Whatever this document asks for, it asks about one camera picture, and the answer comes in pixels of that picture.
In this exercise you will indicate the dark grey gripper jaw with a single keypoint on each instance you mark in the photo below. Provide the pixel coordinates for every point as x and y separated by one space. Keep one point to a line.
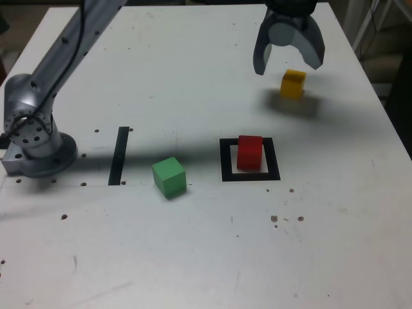
260 54

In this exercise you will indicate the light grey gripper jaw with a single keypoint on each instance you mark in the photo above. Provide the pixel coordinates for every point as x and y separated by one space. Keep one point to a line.
312 45

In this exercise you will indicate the yellow cube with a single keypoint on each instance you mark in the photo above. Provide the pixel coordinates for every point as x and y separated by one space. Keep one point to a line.
291 85

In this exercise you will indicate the red cube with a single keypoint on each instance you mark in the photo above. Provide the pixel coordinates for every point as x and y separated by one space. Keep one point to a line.
249 154

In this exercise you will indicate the green cube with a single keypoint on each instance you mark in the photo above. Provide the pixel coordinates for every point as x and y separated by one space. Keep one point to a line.
169 177

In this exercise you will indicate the black tape square outline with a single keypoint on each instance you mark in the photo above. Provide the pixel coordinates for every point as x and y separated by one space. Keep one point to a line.
225 161

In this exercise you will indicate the black tape strip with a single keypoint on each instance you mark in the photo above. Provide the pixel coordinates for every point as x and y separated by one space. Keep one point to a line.
117 161

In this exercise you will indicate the white rack frame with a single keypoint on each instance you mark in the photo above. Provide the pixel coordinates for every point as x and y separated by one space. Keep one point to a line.
362 29

